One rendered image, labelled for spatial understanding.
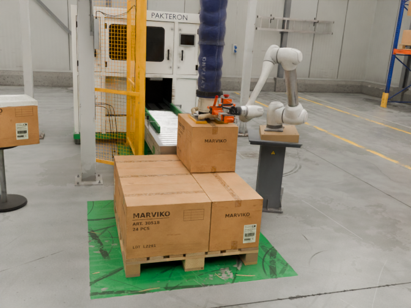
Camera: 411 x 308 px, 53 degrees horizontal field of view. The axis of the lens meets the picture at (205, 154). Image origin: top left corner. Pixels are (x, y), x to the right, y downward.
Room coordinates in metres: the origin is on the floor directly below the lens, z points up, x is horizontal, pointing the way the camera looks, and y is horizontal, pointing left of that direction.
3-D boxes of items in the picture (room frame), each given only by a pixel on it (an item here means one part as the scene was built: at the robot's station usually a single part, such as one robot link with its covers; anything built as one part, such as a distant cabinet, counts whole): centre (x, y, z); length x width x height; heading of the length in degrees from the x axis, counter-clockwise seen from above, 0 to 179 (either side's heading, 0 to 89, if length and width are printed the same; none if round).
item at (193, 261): (3.29, 0.20, 0.07); 1.20 x 1.00 x 0.14; 17
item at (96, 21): (4.48, 1.20, 1.62); 0.20 x 0.05 x 0.30; 17
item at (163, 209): (3.29, 0.20, 0.34); 1.20 x 1.00 x 0.40; 17
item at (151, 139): (5.05, 0.77, 0.50); 2.31 x 0.05 x 0.19; 17
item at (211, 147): (3.67, 0.01, 0.75); 0.60 x 0.40 x 0.40; 16
